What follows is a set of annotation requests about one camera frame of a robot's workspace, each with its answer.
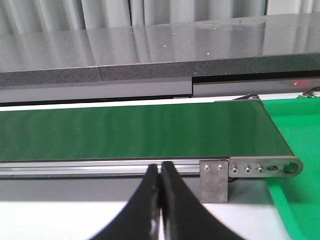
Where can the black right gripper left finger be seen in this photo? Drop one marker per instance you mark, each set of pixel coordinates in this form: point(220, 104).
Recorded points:
point(140, 218)

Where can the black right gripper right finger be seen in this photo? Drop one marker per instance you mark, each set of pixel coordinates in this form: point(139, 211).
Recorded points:
point(184, 217)

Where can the conveyor end roller plate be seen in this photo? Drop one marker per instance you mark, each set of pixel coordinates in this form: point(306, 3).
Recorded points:
point(264, 166)

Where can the green conveyor belt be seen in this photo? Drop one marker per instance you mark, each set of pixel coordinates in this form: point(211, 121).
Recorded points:
point(211, 129)

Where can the green plastic tray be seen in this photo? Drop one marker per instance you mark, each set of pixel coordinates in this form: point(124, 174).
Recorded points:
point(298, 199)

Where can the grey stone counter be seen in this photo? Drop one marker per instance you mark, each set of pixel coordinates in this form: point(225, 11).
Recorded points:
point(261, 54)

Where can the white curtain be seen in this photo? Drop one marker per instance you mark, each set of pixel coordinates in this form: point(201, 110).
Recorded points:
point(29, 16)

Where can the aluminium conveyor frame rail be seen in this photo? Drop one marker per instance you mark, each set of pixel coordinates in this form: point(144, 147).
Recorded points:
point(87, 168)

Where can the steel conveyor support bracket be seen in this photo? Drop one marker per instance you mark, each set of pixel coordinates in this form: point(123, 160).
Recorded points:
point(214, 174)

